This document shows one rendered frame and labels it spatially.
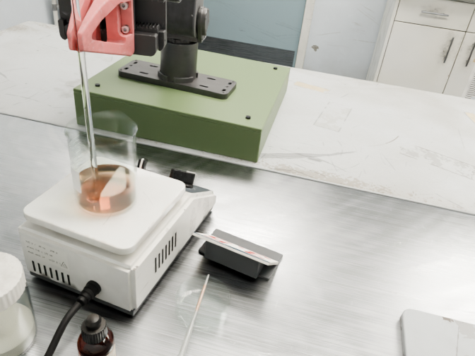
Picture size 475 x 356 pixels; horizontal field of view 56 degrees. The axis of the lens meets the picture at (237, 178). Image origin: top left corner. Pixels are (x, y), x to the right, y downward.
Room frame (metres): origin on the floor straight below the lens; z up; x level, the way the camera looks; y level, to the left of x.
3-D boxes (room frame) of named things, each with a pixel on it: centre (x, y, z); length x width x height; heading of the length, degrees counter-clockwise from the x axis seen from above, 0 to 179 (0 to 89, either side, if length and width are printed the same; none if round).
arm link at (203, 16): (0.73, 0.12, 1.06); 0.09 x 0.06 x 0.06; 86
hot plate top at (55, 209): (0.35, 0.13, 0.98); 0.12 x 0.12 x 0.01; 73
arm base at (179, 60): (0.74, 0.12, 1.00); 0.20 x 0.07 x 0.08; 78
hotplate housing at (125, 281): (0.38, 0.12, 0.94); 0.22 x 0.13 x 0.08; 163
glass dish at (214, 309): (0.30, 0.02, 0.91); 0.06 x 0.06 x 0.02
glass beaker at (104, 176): (0.35, 0.13, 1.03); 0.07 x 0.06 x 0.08; 177
